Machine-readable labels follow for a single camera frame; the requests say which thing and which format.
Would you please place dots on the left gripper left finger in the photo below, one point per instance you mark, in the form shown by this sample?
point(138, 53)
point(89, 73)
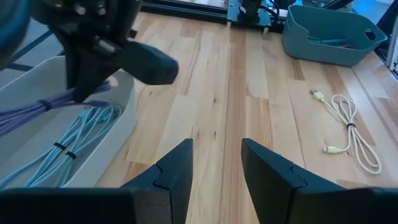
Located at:
point(177, 174)

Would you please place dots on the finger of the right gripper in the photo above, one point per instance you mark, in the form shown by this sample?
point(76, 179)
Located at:
point(75, 74)
point(99, 71)

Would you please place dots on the teal plastic bin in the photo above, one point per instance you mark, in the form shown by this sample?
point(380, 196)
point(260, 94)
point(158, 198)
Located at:
point(298, 46)

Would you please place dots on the white plastic bin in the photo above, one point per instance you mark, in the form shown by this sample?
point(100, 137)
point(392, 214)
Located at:
point(121, 130)

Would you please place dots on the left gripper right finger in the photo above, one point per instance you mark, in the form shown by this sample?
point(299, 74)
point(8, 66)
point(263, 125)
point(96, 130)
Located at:
point(270, 180)

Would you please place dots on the white aluminium bars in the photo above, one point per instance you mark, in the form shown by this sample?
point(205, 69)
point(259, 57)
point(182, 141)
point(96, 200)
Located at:
point(394, 46)

